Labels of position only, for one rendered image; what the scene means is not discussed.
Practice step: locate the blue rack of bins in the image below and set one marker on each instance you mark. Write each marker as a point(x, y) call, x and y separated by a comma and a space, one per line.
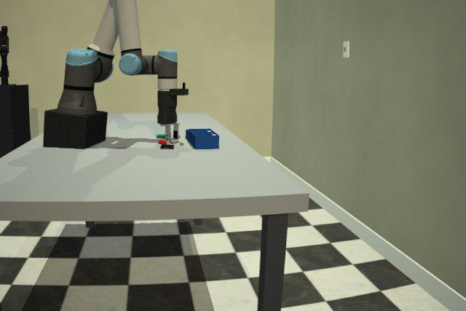
point(202, 138)

